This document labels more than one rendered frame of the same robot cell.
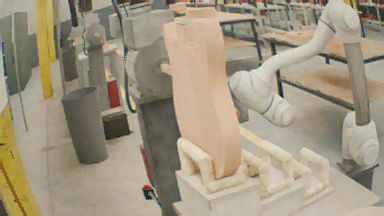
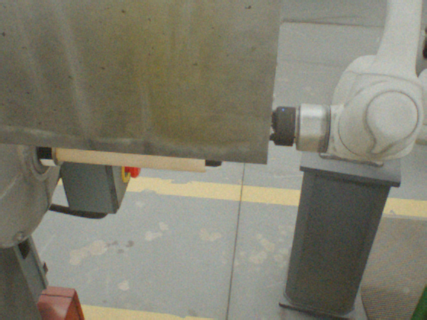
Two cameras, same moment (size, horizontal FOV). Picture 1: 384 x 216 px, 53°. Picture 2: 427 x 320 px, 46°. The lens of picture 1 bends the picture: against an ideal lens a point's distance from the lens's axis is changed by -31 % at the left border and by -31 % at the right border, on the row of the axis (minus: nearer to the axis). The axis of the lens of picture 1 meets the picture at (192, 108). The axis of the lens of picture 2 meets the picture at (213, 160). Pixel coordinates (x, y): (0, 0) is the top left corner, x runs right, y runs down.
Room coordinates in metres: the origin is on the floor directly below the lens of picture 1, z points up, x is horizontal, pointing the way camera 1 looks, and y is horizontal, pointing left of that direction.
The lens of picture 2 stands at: (1.91, 0.46, 1.65)
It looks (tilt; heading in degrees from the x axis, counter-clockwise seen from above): 41 degrees down; 291
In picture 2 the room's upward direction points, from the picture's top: straight up
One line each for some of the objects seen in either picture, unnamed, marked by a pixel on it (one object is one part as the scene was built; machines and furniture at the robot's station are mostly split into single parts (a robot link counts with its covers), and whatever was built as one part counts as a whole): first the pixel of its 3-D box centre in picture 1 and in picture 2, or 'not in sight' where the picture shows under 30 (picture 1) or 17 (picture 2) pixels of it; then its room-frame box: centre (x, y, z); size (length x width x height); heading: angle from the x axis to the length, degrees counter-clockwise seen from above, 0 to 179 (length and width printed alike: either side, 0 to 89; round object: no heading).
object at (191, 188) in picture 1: (219, 202); not in sight; (1.32, -0.03, 1.02); 0.27 x 0.15 x 0.17; 18
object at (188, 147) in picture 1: (193, 151); not in sight; (1.30, 0.01, 1.20); 0.20 x 0.03 x 0.03; 17
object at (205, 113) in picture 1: (200, 97); not in sight; (1.31, -0.03, 1.33); 0.35 x 0.04 x 0.40; 17
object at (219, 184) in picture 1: (226, 182); not in sight; (1.22, -0.05, 1.12); 0.11 x 0.03 x 0.03; 108
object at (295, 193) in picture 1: (266, 195); not in sight; (1.36, -0.18, 0.98); 0.27 x 0.16 x 0.09; 18
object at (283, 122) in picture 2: not in sight; (271, 125); (2.08, -0.29, 1.07); 0.09 x 0.08 x 0.07; 14
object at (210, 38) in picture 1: (208, 38); not in sight; (1.19, -0.06, 1.49); 0.07 x 0.04 x 0.10; 17
